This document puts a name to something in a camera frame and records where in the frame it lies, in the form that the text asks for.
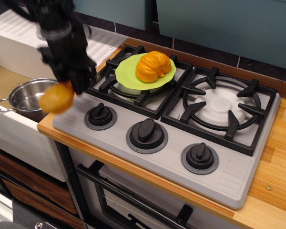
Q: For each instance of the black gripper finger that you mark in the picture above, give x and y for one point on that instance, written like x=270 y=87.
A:
x=61 y=74
x=80 y=80

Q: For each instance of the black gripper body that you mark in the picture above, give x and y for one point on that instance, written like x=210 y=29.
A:
x=67 y=49

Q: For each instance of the toy chicken drumstick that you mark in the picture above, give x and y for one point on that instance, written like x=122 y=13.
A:
x=57 y=98

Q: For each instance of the orange toy pumpkin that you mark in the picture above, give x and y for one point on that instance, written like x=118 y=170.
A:
x=153 y=65

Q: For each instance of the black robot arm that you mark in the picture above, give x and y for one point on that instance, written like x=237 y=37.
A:
x=50 y=15

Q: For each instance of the small steel pot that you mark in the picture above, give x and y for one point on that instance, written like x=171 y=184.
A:
x=24 y=99

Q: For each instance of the light green plastic plate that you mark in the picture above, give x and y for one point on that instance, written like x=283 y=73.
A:
x=125 y=75

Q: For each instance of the white toy sink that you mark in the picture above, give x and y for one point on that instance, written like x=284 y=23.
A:
x=20 y=61

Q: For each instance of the grey toy faucet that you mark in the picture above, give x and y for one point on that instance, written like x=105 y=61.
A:
x=39 y=35

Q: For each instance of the left black stove knob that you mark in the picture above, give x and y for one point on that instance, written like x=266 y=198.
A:
x=100 y=117

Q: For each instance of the black stove knob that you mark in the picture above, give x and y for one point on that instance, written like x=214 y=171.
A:
x=147 y=137
x=200 y=159
x=100 y=117

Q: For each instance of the left black burner grate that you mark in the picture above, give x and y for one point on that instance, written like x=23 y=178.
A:
x=150 y=103

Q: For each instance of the black burner grate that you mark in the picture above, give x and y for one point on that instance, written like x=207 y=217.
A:
x=229 y=111
x=150 y=103

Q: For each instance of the middle black stove knob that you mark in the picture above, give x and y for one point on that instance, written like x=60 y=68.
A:
x=147 y=137

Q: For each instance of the wooden drawer fronts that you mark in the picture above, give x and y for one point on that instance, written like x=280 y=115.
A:
x=39 y=191

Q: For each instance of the grey toy stove top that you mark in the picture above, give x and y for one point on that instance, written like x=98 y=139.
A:
x=228 y=184

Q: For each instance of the right black stove knob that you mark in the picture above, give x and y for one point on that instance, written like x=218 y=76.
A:
x=200 y=159

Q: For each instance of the right black burner grate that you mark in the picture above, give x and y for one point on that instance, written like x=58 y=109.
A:
x=229 y=111

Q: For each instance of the black oven door handle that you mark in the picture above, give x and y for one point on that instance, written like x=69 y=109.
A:
x=92 y=174

